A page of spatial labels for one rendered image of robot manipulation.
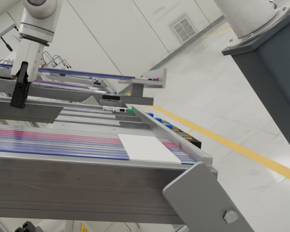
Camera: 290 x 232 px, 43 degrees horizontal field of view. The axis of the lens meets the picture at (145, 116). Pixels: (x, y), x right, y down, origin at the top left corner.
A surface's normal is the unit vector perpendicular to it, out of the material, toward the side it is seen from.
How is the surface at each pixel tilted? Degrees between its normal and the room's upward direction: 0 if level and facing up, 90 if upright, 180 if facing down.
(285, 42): 90
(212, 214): 90
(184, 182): 90
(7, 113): 90
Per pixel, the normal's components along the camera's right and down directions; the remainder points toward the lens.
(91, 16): 0.16, 0.11
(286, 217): -0.59, -0.79
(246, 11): -0.22, 0.37
